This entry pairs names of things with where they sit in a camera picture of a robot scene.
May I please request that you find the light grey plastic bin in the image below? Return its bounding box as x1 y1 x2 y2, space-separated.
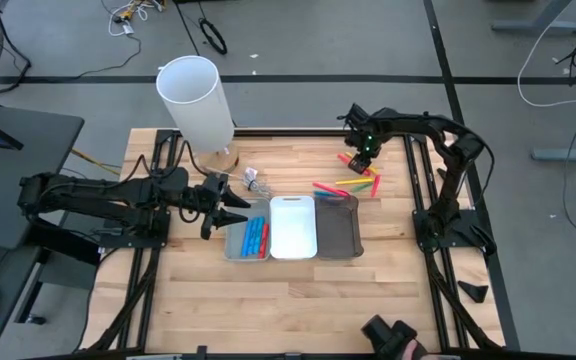
223 197 273 263

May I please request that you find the crumpled clear plastic wrapper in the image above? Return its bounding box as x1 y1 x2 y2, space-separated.
202 164 274 199

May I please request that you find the black cable coil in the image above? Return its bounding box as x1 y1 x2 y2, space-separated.
198 17 229 55

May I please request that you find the black spare gripper finger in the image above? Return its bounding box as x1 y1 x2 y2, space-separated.
457 279 490 304

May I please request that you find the grey desk foot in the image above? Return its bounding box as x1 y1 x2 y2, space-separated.
531 135 576 164
490 0 576 36

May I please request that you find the white cable bundle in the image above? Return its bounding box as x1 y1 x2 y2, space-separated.
107 0 165 37

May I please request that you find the white lamp with wooden base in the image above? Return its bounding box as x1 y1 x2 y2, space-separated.
155 54 242 175

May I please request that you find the white floor cable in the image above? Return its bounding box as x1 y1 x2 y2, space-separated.
516 0 576 109

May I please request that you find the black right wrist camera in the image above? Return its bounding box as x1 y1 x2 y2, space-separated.
340 103 369 132

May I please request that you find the black side desk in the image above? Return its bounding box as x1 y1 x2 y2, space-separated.
0 239 102 360

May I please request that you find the dark translucent plastic bin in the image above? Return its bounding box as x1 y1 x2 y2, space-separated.
314 194 365 260

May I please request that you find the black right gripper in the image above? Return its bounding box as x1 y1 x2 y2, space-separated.
348 124 384 174

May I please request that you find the yellow cable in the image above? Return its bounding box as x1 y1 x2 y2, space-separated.
71 148 122 176

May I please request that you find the person's hand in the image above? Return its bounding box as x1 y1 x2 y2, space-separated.
401 341 432 360

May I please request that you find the white plastic bin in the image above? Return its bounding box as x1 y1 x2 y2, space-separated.
269 194 318 261

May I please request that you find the red marker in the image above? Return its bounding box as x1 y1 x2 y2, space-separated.
258 223 271 260

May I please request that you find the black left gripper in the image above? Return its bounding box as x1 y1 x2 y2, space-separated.
187 172 253 241

